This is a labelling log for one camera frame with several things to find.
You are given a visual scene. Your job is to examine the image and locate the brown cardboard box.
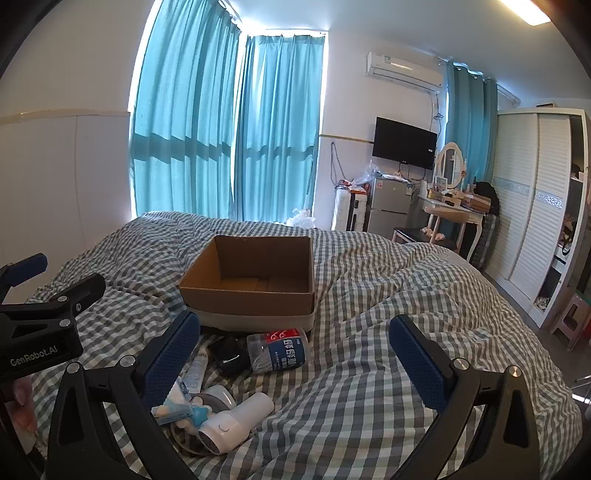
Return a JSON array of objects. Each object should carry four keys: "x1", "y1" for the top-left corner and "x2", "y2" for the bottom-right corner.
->
[{"x1": 178, "y1": 234, "x2": 317, "y2": 334}]

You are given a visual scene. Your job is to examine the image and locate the ceiling light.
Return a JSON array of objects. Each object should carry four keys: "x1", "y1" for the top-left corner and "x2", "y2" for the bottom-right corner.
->
[{"x1": 499, "y1": 0, "x2": 552, "y2": 24}]

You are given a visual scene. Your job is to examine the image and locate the brown boxes on dressing table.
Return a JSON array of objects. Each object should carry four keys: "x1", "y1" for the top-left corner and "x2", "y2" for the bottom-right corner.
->
[{"x1": 443, "y1": 191, "x2": 490, "y2": 213}]

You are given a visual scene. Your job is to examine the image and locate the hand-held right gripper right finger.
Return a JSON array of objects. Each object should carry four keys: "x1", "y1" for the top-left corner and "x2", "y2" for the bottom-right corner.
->
[{"x1": 388, "y1": 315, "x2": 541, "y2": 480}]

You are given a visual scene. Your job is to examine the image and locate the person's left hand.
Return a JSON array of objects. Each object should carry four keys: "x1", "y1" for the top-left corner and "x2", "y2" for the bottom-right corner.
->
[{"x1": 0, "y1": 375, "x2": 40, "y2": 455}]

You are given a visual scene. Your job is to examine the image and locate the narrow teal curtain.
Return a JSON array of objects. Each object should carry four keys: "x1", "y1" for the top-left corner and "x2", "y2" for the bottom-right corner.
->
[{"x1": 233, "y1": 34, "x2": 325, "y2": 222}]

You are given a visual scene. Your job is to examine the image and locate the white oval mirror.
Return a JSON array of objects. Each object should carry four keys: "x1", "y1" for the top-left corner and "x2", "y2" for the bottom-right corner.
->
[{"x1": 436, "y1": 142, "x2": 464, "y2": 190}]

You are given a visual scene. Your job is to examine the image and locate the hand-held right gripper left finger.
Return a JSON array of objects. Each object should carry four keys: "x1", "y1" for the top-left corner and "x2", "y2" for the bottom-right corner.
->
[{"x1": 39, "y1": 310, "x2": 201, "y2": 480}]

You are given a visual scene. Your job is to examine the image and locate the pink plastic stool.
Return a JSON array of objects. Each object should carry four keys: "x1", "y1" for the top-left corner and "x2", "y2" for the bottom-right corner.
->
[{"x1": 549, "y1": 293, "x2": 591, "y2": 352}]

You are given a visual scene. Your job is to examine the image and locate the white suitcase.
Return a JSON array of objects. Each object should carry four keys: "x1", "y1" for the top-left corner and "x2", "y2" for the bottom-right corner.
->
[{"x1": 332, "y1": 189, "x2": 370, "y2": 232}]

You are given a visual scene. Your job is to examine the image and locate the white dressing table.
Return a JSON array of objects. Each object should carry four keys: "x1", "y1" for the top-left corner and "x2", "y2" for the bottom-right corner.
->
[{"x1": 418, "y1": 194, "x2": 491, "y2": 261}]

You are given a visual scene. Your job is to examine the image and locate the silver small fridge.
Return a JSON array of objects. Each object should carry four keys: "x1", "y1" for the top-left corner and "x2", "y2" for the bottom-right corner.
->
[{"x1": 367, "y1": 176, "x2": 419, "y2": 236}]

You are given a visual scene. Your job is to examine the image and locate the black glossy diamond-shaped case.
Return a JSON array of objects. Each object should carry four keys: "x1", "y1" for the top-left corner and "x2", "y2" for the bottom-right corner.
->
[{"x1": 208, "y1": 336, "x2": 252, "y2": 376}]

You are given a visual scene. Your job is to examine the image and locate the white wardrobe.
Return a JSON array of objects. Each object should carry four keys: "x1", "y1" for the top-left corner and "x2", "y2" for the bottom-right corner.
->
[{"x1": 489, "y1": 108, "x2": 591, "y2": 324}]

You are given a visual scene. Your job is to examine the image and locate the teal curtain beside wardrobe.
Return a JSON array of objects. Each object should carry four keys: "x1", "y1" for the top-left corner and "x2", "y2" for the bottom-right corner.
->
[{"x1": 442, "y1": 59, "x2": 498, "y2": 195}]

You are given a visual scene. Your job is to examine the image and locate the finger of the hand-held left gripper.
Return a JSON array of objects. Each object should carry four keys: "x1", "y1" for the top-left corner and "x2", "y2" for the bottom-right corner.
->
[
  {"x1": 0, "y1": 253, "x2": 49, "y2": 305},
  {"x1": 0, "y1": 272, "x2": 107, "y2": 324}
]

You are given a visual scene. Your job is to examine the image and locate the red and blue packet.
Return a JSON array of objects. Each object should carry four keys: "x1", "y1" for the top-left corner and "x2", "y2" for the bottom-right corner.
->
[{"x1": 246, "y1": 328, "x2": 309, "y2": 374}]

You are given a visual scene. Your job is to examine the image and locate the black wall television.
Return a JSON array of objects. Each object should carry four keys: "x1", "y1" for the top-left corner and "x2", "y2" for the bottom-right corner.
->
[{"x1": 372, "y1": 117, "x2": 438, "y2": 170}]

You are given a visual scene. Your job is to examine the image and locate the white air conditioner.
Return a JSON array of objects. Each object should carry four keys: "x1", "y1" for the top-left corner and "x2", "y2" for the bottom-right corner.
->
[{"x1": 366, "y1": 51, "x2": 443, "y2": 93}]

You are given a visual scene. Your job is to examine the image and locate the black bag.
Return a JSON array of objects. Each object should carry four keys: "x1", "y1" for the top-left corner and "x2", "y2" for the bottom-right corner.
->
[{"x1": 475, "y1": 181, "x2": 502, "y2": 215}]

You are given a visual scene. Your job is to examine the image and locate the white tape roll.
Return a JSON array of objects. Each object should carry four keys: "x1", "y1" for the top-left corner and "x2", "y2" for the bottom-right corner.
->
[{"x1": 203, "y1": 385, "x2": 238, "y2": 411}]

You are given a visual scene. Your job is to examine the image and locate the grey checked blanket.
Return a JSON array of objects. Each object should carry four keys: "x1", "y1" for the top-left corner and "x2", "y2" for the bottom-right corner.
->
[{"x1": 28, "y1": 211, "x2": 583, "y2": 480}]

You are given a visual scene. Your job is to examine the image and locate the white plastic bag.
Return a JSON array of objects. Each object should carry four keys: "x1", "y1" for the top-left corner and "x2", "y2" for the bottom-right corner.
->
[{"x1": 286, "y1": 209, "x2": 317, "y2": 228}]

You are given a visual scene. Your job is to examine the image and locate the white small tube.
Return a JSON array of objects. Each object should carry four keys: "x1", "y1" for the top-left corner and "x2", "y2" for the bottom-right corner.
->
[{"x1": 164, "y1": 376, "x2": 186, "y2": 408}]

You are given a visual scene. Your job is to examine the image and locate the wide teal curtain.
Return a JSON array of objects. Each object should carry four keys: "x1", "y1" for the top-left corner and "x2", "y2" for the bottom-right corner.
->
[{"x1": 130, "y1": 0, "x2": 244, "y2": 221}]

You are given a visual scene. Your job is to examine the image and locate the black bench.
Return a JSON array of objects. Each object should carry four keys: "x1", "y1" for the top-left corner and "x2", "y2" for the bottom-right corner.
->
[{"x1": 392, "y1": 226, "x2": 432, "y2": 245}]

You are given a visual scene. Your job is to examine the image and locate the hanging cable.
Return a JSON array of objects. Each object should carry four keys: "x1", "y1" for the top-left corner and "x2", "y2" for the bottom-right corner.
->
[{"x1": 330, "y1": 141, "x2": 348, "y2": 190}]

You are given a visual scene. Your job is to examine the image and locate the clear small bottle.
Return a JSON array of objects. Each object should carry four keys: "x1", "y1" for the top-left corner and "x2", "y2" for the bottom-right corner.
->
[{"x1": 185, "y1": 345, "x2": 211, "y2": 393}]

